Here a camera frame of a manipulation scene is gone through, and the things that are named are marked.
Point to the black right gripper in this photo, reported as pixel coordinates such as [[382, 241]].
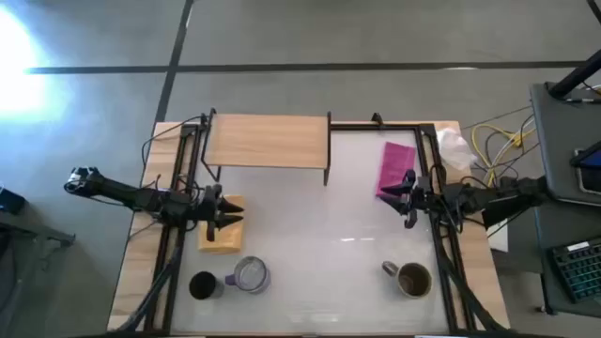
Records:
[[422, 197]]

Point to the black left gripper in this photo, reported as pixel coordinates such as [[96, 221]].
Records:
[[206, 209]]

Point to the purple tumbler with clear lid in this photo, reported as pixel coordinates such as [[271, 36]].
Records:
[[251, 274]]

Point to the black cup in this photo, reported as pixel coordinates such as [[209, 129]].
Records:
[[203, 285]]

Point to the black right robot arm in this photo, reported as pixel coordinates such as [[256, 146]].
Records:
[[497, 195]]

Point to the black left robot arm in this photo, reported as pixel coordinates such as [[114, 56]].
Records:
[[122, 192]]

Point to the wooden shelf with black legs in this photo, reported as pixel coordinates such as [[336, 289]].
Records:
[[267, 141]]

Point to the pink folded cloth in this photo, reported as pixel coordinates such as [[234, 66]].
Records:
[[396, 162]]

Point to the crumpled clear plastic bag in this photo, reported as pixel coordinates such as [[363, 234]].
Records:
[[454, 148]]

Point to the white paper sheet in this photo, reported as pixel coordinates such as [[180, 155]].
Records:
[[500, 239]]

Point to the grey side desk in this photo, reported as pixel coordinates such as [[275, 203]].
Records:
[[559, 141]]

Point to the grey floor stand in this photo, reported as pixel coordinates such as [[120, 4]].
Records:
[[42, 232]]

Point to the tablet with dark screen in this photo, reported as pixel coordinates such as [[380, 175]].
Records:
[[590, 166]]

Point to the black keyboard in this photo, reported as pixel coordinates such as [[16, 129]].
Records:
[[580, 270]]

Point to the black pole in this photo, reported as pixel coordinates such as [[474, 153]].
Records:
[[575, 77]]

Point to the black box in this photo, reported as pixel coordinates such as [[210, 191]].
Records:
[[10, 199]]

